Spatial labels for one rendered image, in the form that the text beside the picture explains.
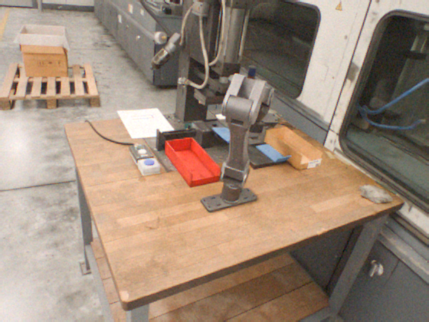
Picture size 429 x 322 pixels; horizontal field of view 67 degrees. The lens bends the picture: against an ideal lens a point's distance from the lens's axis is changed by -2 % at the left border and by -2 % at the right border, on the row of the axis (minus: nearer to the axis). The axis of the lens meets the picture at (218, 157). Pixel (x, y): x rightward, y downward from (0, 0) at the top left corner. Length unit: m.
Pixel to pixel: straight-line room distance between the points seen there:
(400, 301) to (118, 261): 1.24
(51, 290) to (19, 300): 0.15
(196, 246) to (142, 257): 0.16
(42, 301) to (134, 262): 1.16
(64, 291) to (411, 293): 1.69
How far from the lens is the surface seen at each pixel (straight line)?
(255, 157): 1.41
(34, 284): 2.14
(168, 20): 4.46
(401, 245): 1.61
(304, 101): 1.95
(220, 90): 1.36
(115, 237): 1.01
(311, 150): 1.53
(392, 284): 1.73
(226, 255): 0.98
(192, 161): 1.34
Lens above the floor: 1.61
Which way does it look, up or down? 30 degrees down
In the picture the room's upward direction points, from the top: 9 degrees clockwise
